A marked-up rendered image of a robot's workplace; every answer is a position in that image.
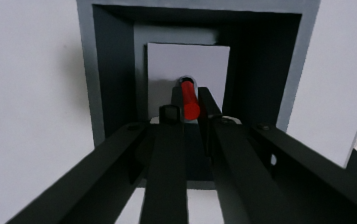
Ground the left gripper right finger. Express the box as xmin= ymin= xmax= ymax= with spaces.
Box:
xmin=197 ymin=87 xmax=357 ymax=224

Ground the white flat plate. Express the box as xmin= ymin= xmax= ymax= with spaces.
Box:
xmin=147 ymin=42 xmax=230 ymax=120

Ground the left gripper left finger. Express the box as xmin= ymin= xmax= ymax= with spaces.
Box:
xmin=4 ymin=87 xmax=189 ymax=224

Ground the red cylindrical peg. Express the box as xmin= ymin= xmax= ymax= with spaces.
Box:
xmin=181 ymin=81 xmax=200 ymax=120

